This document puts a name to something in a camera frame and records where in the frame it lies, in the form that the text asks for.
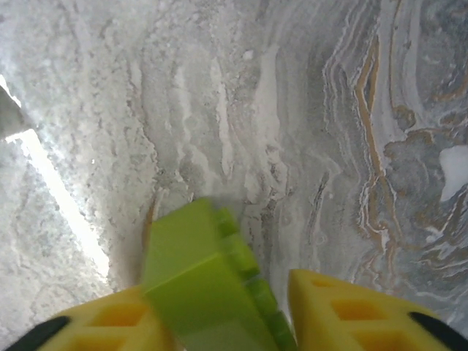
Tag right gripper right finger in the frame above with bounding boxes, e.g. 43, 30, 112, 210
287, 268, 454, 351

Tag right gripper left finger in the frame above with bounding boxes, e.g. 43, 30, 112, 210
5, 284, 176, 351

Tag green lego brick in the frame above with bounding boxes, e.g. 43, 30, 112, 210
140, 197, 297, 351

